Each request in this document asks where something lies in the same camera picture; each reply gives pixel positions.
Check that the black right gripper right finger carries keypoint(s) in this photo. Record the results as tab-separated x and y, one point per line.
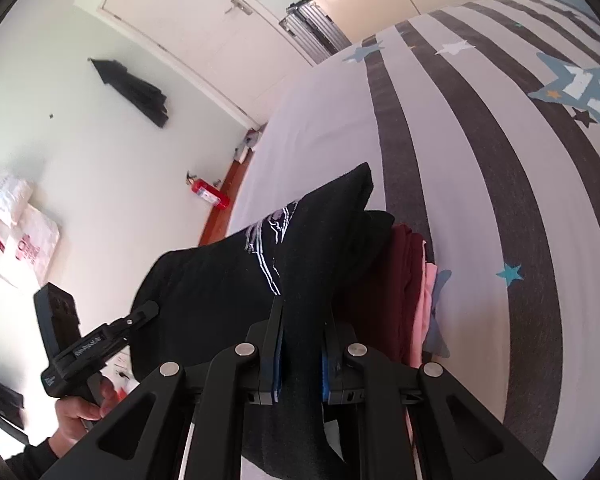
401	422

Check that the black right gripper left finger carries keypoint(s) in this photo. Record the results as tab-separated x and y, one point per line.
184	422

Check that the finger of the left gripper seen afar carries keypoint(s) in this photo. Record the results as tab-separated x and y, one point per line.
141	315

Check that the black printed hoodie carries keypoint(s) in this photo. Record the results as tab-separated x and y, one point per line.
318	257

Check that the person's left hand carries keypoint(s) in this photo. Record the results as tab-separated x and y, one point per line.
73	412

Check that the red fire extinguisher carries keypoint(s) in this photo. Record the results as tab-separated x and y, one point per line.
207	192

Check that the white plastic bag red print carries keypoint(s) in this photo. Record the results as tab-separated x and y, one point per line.
28	238

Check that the pink folded garment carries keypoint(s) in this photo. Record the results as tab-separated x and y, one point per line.
422	313

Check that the dark red folded garment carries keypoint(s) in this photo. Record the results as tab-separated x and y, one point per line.
399	292

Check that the white door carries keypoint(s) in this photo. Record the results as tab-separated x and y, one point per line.
232	50

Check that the striped grey white bedsheet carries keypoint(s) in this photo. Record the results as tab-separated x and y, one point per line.
481	125

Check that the silver suitcase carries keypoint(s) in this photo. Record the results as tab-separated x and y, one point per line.
313	30

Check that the black garment hanging on wall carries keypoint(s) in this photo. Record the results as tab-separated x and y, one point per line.
146	97

